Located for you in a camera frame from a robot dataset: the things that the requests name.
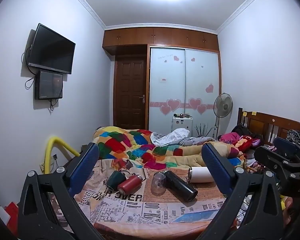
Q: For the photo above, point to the black wall television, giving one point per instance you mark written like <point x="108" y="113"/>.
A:
<point x="51" y="48"/>

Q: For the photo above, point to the wall socket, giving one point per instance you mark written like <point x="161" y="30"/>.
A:
<point x="42" y="167"/>
<point x="55" y="157"/>

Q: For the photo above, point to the red plush toy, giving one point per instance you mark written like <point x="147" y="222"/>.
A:
<point x="245" y="142"/>

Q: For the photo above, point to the newspaper print bed sheet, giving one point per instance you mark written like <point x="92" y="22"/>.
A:
<point x="130" y="212"/>

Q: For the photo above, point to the dried twigs bundle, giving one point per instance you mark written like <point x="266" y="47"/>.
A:
<point x="203" y="130"/>

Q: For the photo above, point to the black cloth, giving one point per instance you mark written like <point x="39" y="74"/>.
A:
<point x="241" y="130"/>

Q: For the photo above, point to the dark green cup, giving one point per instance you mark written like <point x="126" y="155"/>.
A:
<point x="113" y="180"/>

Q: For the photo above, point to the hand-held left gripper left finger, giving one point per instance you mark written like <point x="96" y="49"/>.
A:
<point x="86" y="166"/>

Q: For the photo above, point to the brown overhead cabinet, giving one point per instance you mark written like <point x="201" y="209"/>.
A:
<point x="162" y="37"/>

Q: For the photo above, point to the person's right hand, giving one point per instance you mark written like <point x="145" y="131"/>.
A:
<point x="287" y="211"/>

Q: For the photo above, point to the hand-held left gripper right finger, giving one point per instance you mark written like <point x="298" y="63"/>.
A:
<point x="216" y="166"/>

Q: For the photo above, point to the yellow padded pipe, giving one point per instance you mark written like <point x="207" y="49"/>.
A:
<point x="51" y="145"/>

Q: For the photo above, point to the brown wooden door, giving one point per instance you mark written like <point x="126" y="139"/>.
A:
<point x="130" y="92"/>

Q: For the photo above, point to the white thermos bottle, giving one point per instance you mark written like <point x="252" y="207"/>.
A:
<point x="201" y="175"/>

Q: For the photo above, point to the black white patterned bag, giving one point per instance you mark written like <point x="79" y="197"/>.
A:
<point x="296" y="136"/>

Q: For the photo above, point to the white dotted cloth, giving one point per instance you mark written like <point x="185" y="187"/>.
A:
<point x="170" y="136"/>

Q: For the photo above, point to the red box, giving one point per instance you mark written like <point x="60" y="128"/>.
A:
<point x="12" y="215"/>

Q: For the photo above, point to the sliding door wardrobe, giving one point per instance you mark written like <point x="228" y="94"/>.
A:
<point x="185" y="85"/>

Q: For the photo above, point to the grey cloth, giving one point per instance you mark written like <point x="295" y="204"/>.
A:
<point x="197" y="140"/>

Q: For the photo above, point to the black thermos bottle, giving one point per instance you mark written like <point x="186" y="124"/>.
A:
<point x="181" y="186"/>

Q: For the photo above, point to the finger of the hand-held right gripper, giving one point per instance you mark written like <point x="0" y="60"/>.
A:
<point x="267" y="156"/>
<point x="286" y="145"/>

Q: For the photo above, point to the colourful patchwork blanket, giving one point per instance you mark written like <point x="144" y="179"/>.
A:
<point x="130" y="142"/>

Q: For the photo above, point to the standing fan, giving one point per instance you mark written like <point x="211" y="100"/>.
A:
<point x="223" y="105"/>

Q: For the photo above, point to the pink cloth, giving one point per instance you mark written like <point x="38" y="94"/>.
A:
<point x="228" y="137"/>

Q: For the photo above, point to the clear glass cup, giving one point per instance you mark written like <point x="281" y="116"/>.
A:
<point x="158" y="185"/>

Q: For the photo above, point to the brown wooden headboard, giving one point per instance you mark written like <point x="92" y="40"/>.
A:
<point x="262" y="123"/>

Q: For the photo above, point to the red thermos bottle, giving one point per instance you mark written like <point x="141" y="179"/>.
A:
<point x="127" y="185"/>

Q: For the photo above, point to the small white cabinet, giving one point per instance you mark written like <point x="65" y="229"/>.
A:
<point x="182" y="125"/>

